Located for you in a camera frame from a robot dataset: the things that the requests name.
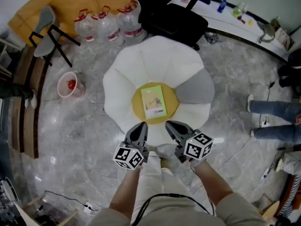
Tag black bag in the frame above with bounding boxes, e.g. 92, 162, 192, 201
277, 50, 301, 89

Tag leaning picture board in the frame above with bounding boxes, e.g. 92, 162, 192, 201
274, 27, 295, 52

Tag person's beige trousers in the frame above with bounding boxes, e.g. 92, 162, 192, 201
137, 147, 212, 226

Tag black floor cable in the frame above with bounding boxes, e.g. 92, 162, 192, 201
30, 190, 100, 218

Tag clear water jug red cap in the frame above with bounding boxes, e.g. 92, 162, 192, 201
116, 0, 147, 45
91, 5, 125, 47
73, 8, 99, 42

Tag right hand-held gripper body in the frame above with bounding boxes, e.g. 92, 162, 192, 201
173, 129, 214, 164

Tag green book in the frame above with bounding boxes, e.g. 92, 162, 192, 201
141, 85, 168, 121

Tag person's left forearm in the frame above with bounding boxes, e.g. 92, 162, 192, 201
109, 164, 144, 214

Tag blue bottle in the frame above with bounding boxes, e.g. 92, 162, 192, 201
216, 0, 228, 14

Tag black office chair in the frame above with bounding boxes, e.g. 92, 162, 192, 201
127, 0, 209, 52

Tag pink plastic bucket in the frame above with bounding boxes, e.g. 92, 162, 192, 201
56, 71, 86, 98

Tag black cable on shirt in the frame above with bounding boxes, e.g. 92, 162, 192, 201
134, 193, 216, 226

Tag wooden curved platform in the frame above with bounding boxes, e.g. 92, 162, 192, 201
10, 45, 49, 160

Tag grey chair black legs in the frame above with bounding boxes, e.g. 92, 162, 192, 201
28, 5, 81, 68

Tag olive green bag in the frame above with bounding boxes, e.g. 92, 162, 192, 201
256, 16, 281, 44

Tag metal chair base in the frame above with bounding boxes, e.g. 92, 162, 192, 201
204, 31, 222, 45

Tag yellow-green bottle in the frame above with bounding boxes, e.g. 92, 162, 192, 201
231, 2, 249, 19

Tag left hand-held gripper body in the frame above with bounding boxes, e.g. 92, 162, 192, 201
112, 137, 150, 171

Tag white flower-shaped seat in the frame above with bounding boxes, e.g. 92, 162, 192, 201
102, 35, 215, 148

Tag person's right forearm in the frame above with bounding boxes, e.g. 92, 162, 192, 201
190, 159, 234, 210

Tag white long counter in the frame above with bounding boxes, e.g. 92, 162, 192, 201
171, 0, 301, 63

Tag person's beige shirt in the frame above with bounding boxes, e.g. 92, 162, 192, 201
88, 192, 268, 226

